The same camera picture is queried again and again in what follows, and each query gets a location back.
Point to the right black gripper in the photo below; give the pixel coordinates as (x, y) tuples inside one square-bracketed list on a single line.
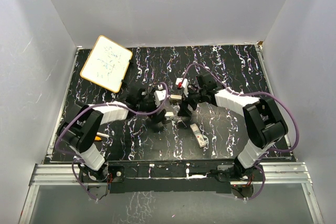
[(183, 110)]

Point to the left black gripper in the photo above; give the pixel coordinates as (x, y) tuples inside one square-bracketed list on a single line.
[(157, 118)]

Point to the beige grey stapler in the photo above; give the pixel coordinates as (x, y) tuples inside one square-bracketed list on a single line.
[(175, 98)]

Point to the white staple box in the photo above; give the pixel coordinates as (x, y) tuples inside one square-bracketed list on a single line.
[(198, 135)]

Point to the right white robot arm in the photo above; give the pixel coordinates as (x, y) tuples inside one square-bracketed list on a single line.
[(264, 122)]

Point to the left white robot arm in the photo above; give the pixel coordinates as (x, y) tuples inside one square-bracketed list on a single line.
[(80, 131)]

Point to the white marker pen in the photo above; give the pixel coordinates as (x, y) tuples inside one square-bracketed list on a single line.
[(102, 135)]

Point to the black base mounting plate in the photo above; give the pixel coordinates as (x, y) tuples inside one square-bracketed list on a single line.
[(216, 175)]

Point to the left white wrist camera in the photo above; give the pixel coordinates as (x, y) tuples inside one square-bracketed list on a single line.
[(159, 94)]

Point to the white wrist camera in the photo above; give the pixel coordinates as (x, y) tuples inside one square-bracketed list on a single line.
[(182, 84), (159, 94)]

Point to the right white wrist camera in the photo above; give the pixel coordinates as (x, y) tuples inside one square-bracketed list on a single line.
[(182, 84)]

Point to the small whiteboard with wooden frame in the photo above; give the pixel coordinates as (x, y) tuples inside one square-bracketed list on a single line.
[(107, 64)]

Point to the aluminium frame rail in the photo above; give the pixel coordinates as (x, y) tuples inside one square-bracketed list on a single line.
[(45, 175)]

